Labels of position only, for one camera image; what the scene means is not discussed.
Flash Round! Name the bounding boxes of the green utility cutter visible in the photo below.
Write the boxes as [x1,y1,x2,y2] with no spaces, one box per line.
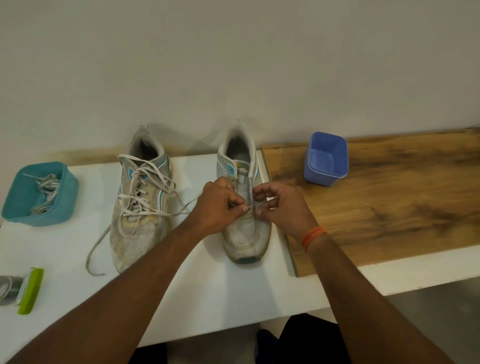
[15,267,45,316]

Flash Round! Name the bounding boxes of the person's right hand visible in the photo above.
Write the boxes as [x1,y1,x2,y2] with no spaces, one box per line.
[251,181,320,245]

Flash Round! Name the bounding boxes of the person's left hand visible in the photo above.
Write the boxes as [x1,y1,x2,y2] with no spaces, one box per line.
[187,177,250,238]

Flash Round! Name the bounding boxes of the worn white sneaker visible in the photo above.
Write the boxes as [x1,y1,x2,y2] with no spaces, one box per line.
[216,121,273,265]
[109,125,174,275]

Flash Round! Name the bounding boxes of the blue plastic container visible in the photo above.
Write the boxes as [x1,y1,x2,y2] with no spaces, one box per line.
[303,131,350,187]

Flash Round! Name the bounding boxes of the grey tape roll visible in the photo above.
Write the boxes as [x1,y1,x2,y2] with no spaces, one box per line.
[0,275,24,307]

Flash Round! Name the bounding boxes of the teal plastic container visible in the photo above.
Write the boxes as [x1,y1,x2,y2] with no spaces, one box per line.
[1,161,80,227]

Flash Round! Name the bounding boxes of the person's right forearm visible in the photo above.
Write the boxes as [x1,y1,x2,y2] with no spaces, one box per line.
[305,234,455,364]

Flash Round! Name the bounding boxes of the black trousers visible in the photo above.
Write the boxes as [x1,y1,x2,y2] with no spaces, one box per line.
[138,313,352,364]

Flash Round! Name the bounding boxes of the person's left forearm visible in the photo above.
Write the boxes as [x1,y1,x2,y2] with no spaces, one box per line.
[7,221,211,364]

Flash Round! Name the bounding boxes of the orange thread wristband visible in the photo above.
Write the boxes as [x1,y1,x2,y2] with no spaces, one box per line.
[301,226,329,253]

